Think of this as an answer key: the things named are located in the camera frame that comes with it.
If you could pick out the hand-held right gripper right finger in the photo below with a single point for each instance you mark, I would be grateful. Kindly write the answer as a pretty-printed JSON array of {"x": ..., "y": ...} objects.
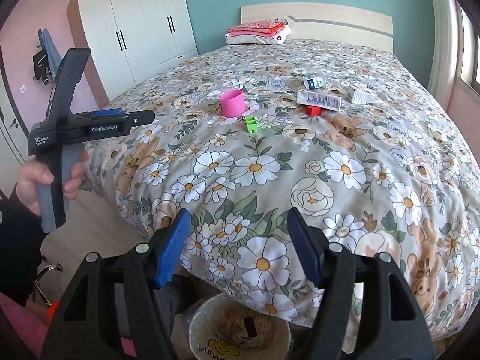
[{"x": 305, "y": 247}]

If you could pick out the green toy block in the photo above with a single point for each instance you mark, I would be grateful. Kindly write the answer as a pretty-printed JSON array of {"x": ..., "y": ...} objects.
[{"x": 250, "y": 124}]

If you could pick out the cream curtain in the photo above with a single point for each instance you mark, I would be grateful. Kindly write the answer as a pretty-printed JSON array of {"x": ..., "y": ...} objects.
[{"x": 442, "y": 37}]

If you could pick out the small white carton box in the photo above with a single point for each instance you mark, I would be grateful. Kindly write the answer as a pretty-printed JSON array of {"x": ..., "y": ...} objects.
[{"x": 358, "y": 96}]

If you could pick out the white door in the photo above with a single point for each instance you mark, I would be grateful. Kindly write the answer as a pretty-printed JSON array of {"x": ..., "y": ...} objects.
[{"x": 9, "y": 112}]

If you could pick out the window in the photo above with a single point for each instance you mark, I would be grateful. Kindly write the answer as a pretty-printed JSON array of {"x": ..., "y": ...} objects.
[{"x": 470, "y": 52}]

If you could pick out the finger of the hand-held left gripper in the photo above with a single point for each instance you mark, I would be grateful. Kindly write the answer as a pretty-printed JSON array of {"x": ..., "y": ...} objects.
[
  {"x": 108, "y": 112},
  {"x": 140, "y": 118}
]

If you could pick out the pink cup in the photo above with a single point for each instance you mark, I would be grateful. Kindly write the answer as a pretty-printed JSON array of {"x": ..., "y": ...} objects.
[{"x": 231, "y": 105}]

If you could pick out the person's left forearm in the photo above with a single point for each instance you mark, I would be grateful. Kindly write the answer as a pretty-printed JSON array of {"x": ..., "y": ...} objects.
[{"x": 18, "y": 247}]

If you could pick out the person's left hand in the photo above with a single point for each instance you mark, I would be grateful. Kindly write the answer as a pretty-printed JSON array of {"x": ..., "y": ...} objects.
[{"x": 33, "y": 180}]

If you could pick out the red toy block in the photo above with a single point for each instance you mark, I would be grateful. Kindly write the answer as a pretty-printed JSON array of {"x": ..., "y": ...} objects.
[{"x": 313, "y": 111}]

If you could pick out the white pillow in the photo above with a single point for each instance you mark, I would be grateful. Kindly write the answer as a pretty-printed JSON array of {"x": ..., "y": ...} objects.
[{"x": 272, "y": 39}]

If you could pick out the paper bucket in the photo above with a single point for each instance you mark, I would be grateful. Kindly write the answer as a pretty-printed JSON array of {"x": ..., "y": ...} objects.
[{"x": 225, "y": 322}]

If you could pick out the black hanging bag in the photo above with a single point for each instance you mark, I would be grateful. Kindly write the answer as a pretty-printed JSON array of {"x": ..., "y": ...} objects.
[{"x": 41, "y": 65}]

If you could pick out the blue hanging garment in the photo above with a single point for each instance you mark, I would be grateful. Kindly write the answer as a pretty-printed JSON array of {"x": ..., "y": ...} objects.
[{"x": 50, "y": 50}]

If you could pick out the orange object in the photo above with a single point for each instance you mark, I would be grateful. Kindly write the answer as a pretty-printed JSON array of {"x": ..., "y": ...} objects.
[{"x": 53, "y": 312}]

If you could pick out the cream wardrobe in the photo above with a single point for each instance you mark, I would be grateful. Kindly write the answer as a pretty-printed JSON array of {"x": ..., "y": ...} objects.
[{"x": 142, "y": 15}]

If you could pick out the cream bed headboard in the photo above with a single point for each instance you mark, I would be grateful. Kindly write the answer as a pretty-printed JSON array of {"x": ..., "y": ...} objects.
[{"x": 337, "y": 26}]

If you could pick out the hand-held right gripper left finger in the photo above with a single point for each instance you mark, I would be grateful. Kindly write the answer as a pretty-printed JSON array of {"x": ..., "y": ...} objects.
[{"x": 174, "y": 247}]

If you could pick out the floral bedspread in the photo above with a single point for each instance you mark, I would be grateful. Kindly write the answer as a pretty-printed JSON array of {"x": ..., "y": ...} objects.
[{"x": 262, "y": 165}]

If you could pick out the white yogurt cup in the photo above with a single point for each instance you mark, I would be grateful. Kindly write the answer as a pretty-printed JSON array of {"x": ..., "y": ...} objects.
[{"x": 313, "y": 81}]

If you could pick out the small black piece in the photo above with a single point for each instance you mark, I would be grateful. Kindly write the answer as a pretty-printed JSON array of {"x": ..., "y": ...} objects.
[{"x": 250, "y": 328}]

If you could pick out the chrome chair base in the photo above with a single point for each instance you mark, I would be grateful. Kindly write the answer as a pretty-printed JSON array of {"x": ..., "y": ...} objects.
[{"x": 48, "y": 281}]

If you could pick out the white blue flat packet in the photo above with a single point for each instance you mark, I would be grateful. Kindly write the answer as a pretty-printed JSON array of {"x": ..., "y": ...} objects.
[{"x": 318, "y": 100}]

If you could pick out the pink folded cloth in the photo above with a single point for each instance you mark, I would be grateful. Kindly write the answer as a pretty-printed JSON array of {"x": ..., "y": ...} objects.
[{"x": 240, "y": 33}]

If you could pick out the coral folded cloth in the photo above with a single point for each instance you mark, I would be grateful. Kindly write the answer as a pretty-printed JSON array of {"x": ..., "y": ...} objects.
[{"x": 262, "y": 26}]

